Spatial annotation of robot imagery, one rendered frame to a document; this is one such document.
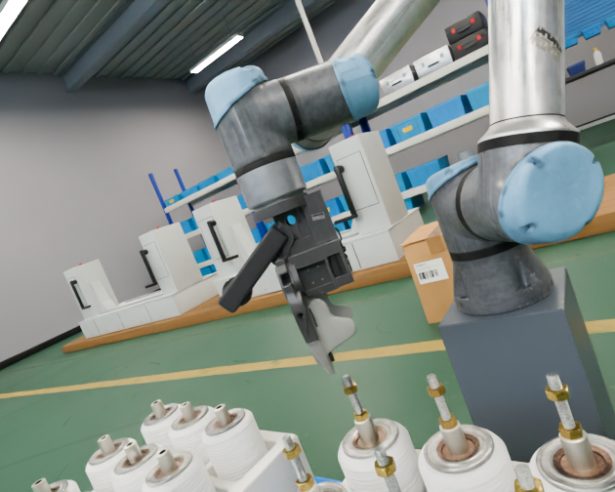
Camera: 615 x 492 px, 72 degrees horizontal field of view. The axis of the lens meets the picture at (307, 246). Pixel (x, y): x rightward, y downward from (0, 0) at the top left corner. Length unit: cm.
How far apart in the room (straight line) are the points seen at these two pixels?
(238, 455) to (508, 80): 69
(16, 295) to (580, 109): 889
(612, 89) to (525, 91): 789
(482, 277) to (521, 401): 20
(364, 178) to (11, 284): 553
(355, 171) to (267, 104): 194
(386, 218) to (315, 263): 192
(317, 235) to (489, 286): 31
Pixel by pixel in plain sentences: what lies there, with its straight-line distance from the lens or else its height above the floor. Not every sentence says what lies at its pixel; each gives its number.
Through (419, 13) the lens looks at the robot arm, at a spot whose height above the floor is 76.
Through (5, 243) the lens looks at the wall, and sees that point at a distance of 709.
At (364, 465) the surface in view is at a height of 25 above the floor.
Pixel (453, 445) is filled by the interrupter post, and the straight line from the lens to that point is 52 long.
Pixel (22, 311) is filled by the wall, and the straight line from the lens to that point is 697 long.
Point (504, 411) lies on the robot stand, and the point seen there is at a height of 15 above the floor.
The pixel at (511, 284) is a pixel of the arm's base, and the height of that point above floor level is 34.
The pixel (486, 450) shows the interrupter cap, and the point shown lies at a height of 25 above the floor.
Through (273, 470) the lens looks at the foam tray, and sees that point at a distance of 81.
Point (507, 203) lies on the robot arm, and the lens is 55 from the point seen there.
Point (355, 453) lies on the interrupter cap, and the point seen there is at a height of 25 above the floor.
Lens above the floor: 56
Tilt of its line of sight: 6 degrees down
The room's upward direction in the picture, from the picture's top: 21 degrees counter-clockwise
